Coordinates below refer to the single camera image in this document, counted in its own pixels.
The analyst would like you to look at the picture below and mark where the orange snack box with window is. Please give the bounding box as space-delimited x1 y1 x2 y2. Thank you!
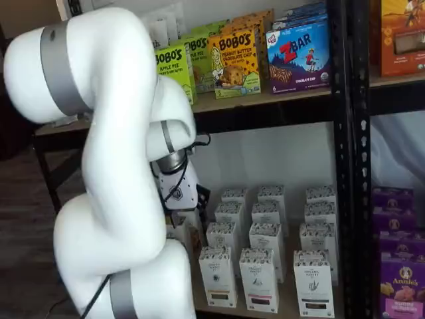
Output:
380 0 425 79

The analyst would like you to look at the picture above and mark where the purple Annie's snack box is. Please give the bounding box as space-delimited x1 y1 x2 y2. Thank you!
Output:
378 231 425 263
371 187 415 213
373 209 418 235
379 257 425 319

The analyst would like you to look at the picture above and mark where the white box dark strip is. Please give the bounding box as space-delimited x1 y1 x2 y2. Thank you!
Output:
293 249 335 318
299 222 338 286
304 202 337 227
305 185 337 205

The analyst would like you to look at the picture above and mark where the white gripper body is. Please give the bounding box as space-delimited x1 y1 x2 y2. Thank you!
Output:
157 162 201 213

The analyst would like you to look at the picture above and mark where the yellow Bobo's peanut butter box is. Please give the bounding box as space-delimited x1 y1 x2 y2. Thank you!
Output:
207 28 262 100
220 16 266 90
232 9 275 34

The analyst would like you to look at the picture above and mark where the white plastic sheet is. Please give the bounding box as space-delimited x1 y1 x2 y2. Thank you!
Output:
370 111 425 192

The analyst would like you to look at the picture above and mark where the blue Zbar box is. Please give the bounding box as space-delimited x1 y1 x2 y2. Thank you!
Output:
265 15 332 94
272 12 329 31
277 1 328 17

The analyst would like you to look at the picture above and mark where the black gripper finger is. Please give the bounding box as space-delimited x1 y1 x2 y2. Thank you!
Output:
169 211 187 231
195 183 213 220

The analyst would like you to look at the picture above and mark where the white purely elizabeth granola bag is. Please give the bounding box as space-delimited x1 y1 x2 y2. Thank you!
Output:
164 2 186 44
147 16 171 51

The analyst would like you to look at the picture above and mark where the white box pink strip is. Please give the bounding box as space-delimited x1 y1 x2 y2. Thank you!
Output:
258 185 286 203
248 221 284 283
251 201 287 233
238 247 280 314

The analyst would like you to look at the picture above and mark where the green Bobo's apple pie box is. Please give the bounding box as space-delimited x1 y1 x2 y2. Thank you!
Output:
181 33 213 94
154 44 194 104
191 19 230 44

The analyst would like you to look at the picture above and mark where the white box yellow strip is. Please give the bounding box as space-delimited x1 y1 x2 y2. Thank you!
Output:
214 202 245 227
198 245 238 308
206 221 242 276
221 187 249 205

